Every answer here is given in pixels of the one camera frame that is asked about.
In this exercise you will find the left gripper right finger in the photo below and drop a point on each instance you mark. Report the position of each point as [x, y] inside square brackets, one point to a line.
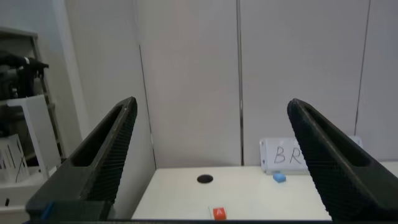
[342, 174]

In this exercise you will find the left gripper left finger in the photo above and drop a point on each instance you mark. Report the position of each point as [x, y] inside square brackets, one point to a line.
[93, 168]

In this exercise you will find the orange letter A block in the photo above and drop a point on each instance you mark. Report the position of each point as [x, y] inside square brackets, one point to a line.
[219, 213]

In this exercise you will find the light blue letter block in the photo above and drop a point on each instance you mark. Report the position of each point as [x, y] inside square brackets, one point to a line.
[279, 177]

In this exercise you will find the white BRAIN sign board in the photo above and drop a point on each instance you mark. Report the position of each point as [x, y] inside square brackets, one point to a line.
[280, 154]

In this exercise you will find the white leaning board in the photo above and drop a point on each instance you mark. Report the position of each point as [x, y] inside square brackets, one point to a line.
[37, 130]

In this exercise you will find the white shelf unit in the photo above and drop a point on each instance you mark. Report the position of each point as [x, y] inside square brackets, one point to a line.
[15, 196]

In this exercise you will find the black round table grommet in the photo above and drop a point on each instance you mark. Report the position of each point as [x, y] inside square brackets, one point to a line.
[205, 179]

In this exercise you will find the black equipment bundle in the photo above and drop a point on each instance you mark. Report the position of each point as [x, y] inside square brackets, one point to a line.
[18, 74]

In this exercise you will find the grey metal rack frame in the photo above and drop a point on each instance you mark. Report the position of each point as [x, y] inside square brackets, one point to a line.
[38, 53]

